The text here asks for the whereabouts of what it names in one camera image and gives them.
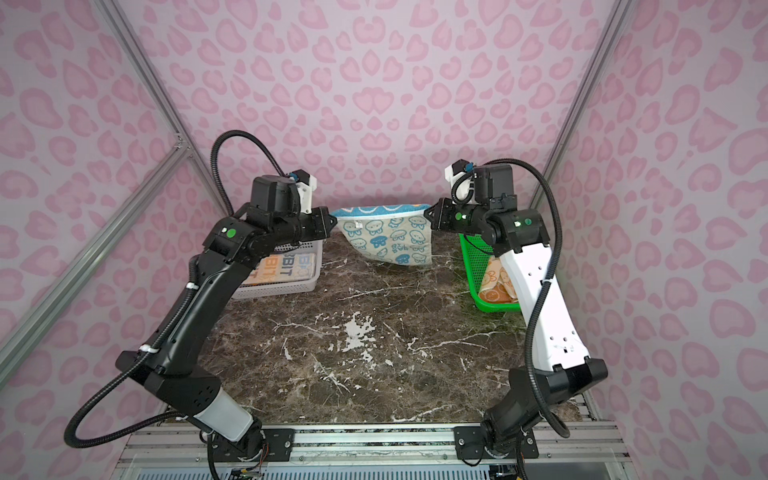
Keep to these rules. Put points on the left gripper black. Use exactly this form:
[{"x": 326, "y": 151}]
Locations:
[{"x": 323, "y": 227}]

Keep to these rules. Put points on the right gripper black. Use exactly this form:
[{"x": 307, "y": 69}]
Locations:
[{"x": 445, "y": 221}]

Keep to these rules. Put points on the blue bunny print towel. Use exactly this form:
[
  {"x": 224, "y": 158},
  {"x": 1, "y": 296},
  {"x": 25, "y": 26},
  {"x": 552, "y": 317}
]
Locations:
[{"x": 397, "y": 234}]

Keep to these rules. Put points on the white perforated plastic basket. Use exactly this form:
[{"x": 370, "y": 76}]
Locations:
[{"x": 260, "y": 291}]

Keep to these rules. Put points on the green plastic basket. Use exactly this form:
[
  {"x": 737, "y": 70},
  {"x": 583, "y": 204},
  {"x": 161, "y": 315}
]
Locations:
[{"x": 476, "y": 256}]

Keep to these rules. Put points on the rabbit print towel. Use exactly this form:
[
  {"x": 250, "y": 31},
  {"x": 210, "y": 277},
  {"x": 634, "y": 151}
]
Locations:
[{"x": 283, "y": 268}]

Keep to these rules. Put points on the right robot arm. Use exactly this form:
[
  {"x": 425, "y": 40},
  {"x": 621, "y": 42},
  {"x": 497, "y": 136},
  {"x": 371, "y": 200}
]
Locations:
[{"x": 557, "y": 365}]

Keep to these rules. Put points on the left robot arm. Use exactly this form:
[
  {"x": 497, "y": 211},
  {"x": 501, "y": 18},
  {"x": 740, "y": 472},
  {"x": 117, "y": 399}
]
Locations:
[{"x": 167, "y": 364}]

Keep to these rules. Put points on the orange patterned towel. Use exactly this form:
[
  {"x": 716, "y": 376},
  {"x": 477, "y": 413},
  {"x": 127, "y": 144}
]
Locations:
[{"x": 496, "y": 286}]

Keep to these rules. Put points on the left diagonal aluminium strut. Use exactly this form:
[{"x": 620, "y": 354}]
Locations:
[{"x": 39, "y": 319}]

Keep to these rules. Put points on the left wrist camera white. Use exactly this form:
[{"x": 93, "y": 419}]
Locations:
[{"x": 306, "y": 186}]

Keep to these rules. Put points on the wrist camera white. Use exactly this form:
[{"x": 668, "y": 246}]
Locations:
[
  {"x": 460, "y": 177},
  {"x": 306, "y": 186}
]

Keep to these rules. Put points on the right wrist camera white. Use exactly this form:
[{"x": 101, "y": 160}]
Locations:
[{"x": 460, "y": 177}]

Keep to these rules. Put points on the left corner aluminium post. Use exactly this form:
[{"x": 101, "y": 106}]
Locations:
[{"x": 126, "y": 36}]

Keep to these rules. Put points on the corner aluminium post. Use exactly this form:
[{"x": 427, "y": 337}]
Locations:
[
  {"x": 126, "y": 36},
  {"x": 619, "y": 18}
]

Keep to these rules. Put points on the right corner aluminium post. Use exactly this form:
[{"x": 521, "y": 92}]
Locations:
[{"x": 619, "y": 18}]

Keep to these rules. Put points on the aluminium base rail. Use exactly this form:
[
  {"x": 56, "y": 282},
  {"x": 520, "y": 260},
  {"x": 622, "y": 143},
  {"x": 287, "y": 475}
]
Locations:
[{"x": 594, "y": 450}]

